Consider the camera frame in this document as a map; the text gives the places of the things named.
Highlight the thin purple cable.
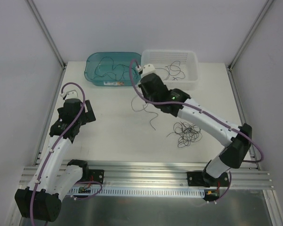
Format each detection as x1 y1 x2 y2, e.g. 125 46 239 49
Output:
131 84 159 131

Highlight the black purple cable bundle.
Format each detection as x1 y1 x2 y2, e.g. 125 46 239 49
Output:
166 121 203 149

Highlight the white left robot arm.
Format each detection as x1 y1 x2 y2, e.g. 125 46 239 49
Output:
15 98 96 222

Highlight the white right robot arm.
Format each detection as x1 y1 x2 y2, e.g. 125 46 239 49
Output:
138 73 252 187

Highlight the white perforated plastic basket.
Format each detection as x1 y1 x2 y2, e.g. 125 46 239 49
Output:
141 49 200 90

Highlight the teal plastic basin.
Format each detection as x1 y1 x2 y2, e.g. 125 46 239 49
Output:
84 52 141 87

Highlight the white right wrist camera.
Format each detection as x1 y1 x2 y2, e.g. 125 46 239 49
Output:
136 64 156 77

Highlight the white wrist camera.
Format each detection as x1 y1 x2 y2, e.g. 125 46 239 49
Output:
136 64 156 77
60 89 78 100

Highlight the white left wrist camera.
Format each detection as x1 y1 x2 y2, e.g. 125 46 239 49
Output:
60 89 78 100

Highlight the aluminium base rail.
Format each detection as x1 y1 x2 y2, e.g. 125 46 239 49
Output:
21 161 274 190

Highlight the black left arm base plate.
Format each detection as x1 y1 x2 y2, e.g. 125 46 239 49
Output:
81 169 105 184

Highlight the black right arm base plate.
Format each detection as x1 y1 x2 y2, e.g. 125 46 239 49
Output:
186 171 230 188

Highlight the white slotted cable duct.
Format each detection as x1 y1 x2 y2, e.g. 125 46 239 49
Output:
67 186 205 198

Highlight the aluminium frame post left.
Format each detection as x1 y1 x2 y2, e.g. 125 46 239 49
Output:
25 0 66 68

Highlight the aluminium frame post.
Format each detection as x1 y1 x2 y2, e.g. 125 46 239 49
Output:
25 0 66 68
228 0 275 71

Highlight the aluminium frame post right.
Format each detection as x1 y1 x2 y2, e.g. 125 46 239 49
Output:
228 0 275 71

